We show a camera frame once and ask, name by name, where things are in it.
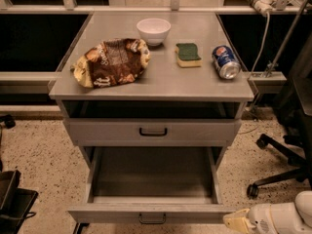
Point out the white power strip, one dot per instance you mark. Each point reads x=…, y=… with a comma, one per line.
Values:
x=264, y=7

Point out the grey top drawer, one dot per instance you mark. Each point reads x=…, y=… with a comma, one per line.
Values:
x=151, y=132

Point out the grey drawer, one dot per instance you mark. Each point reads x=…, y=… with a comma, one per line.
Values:
x=152, y=185
x=151, y=132

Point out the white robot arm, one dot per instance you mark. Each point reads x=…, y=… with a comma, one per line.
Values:
x=286, y=218

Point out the white bowl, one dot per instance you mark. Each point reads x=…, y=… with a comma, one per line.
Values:
x=153, y=31

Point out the black bin at left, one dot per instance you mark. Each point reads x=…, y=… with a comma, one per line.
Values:
x=15, y=203

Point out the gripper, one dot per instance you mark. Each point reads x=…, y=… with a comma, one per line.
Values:
x=258, y=218

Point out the blue soda can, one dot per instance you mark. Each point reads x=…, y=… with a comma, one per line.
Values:
x=225, y=62

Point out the black floor bracket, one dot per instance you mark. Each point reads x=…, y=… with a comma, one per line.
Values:
x=79, y=227

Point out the brown chip bag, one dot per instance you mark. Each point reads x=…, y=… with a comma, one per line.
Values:
x=111, y=63

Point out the black office chair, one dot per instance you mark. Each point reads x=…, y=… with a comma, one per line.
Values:
x=293, y=108

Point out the metal clamp stand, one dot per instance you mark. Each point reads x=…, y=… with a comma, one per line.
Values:
x=271, y=65

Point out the grey metal drawer cabinet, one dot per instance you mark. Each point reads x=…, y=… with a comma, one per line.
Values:
x=165, y=90

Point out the green yellow sponge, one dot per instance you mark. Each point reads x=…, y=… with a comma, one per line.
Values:
x=187, y=55

